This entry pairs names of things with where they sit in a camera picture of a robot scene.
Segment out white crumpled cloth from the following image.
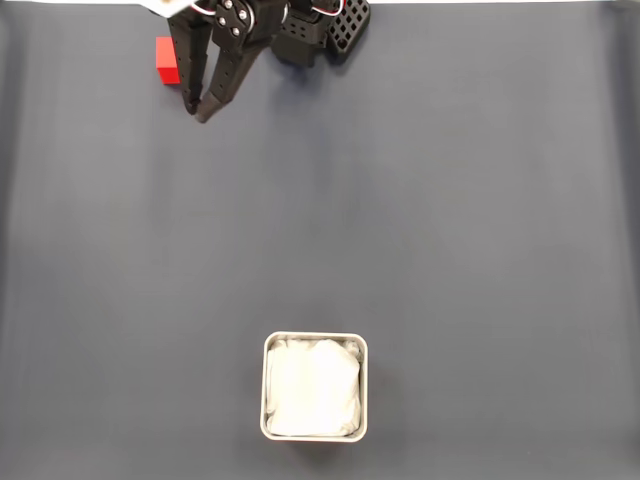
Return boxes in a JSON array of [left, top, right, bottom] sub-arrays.
[[265, 338, 363, 437]]

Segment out square metal box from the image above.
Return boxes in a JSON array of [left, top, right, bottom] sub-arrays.
[[259, 331, 369, 442]]

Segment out camera board on white mount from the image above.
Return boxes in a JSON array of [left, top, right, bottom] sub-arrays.
[[139, 0, 194, 17]]

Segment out red cube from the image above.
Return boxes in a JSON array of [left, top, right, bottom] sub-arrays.
[[155, 36, 181, 86]]

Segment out dark grey table mat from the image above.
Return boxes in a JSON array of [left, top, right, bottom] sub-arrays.
[[0, 2, 640, 480]]

